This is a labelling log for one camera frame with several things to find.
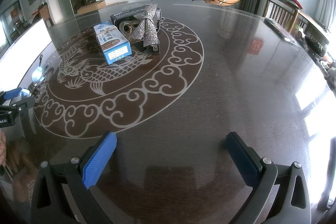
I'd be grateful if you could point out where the person's left hand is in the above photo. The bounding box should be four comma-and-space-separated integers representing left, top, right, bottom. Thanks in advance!
0, 130, 6, 167

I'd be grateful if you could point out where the white partitioned storage box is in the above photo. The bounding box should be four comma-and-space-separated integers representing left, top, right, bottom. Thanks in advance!
0, 19, 52, 91

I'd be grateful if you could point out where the blue white carton box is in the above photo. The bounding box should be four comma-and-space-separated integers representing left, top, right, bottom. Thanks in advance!
93, 20, 131, 65

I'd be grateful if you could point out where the cardboard box on floor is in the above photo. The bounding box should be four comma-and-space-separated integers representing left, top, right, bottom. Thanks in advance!
77, 1, 106, 15

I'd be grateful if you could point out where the black carton box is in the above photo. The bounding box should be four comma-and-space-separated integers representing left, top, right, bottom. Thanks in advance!
110, 4, 162, 55

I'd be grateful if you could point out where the silver glitter bow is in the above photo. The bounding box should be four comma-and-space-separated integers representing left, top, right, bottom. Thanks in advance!
130, 4, 159, 50

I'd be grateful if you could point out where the wooden dining chair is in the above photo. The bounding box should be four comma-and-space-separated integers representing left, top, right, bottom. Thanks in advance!
263, 0, 299, 33

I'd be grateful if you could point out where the small keychain trinket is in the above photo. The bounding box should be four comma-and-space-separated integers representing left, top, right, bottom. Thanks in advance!
28, 54, 54, 96

